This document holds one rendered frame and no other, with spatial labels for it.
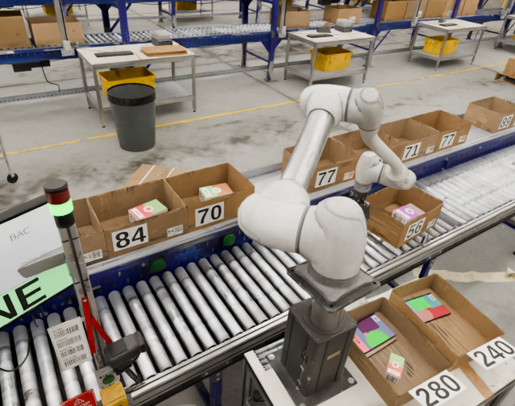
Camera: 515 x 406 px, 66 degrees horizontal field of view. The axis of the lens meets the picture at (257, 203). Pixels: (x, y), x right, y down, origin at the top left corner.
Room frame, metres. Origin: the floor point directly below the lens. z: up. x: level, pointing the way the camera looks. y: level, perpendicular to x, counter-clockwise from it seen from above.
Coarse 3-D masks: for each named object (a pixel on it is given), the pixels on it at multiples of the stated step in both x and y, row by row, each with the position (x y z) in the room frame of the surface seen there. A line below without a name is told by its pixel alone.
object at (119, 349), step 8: (128, 336) 0.77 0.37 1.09; (136, 336) 0.78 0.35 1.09; (112, 344) 0.74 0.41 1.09; (120, 344) 0.74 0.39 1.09; (128, 344) 0.74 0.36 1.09; (136, 344) 0.75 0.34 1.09; (144, 344) 0.75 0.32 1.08; (104, 352) 0.72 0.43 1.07; (112, 352) 0.71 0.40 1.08; (120, 352) 0.71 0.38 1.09; (128, 352) 0.72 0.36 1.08; (136, 352) 0.73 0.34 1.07; (112, 360) 0.69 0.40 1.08; (120, 360) 0.70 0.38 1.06; (128, 360) 0.72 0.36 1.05; (120, 368) 0.71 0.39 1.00; (128, 368) 0.72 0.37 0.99
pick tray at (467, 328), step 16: (400, 288) 1.31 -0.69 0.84; (416, 288) 1.37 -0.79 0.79; (432, 288) 1.41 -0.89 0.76; (448, 288) 1.35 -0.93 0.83; (400, 304) 1.23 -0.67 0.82; (448, 304) 1.31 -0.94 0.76; (464, 304) 1.26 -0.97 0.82; (416, 320) 1.15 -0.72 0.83; (448, 320) 1.22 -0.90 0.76; (464, 320) 1.22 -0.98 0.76; (480, 320) 1.18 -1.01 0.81; (432, 336) 1.07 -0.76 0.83; (448, 336) 1.13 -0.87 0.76; (464, 336) 1.13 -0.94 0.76; (480, 336) 1.14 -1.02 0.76; (496, 336) 1.11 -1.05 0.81; (448, 352) 0.99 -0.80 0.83; (464, 352) 1.05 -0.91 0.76
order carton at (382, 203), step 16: (384, 192) 2.06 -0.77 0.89; (400, 192) 2.16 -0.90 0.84; (416, 192) 2.09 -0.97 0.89; (384, 208) 2.08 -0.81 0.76; (432, 208) 1.99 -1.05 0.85; (368, 224) 1.86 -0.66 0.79; (384, 224) 1.78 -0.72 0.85; (400, 224) 1.72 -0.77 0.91; (384, 240) 1.76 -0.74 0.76; (400, 240) 1.71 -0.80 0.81
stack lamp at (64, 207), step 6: (66, 192) 0.74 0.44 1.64; (48, 198) 0.72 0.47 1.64; (54, 198) 0.72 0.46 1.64; (60, 198) 0.73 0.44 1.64; (66, 198) 0.74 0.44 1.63; (48, 204) 0.73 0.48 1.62; (54, 204) 0.72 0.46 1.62; (60, 204) 0.73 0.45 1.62; (66, 204) 0.73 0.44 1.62; (72, 204) 0.75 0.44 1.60; (54, 210) 0.72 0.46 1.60; (60, 210) 0.72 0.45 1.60; (66, 210) 0.73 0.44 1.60; (72, 210) 0.75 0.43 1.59
